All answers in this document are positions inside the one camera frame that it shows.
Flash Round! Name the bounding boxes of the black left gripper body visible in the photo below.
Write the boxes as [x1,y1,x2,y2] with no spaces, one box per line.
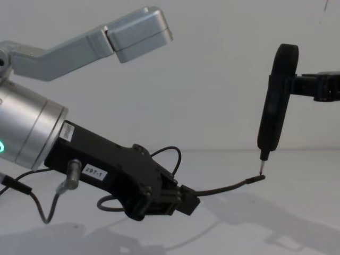
[44,121,178,222]

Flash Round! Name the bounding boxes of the black corded tool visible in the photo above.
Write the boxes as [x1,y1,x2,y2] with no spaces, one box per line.
[256,44,301,173]

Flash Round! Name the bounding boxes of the thin black tool cord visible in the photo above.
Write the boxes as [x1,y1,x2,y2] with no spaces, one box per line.
[97,147,267,213]

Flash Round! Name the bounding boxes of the white table cloth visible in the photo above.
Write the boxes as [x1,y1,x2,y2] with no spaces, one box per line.
[0,149,340,255]

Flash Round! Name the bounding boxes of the thin cable with silver plug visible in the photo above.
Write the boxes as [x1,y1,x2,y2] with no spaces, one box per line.
[0,158,82,225]

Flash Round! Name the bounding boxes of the plain pale wall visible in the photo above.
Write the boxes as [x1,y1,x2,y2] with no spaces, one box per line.
[0,0,340,171]

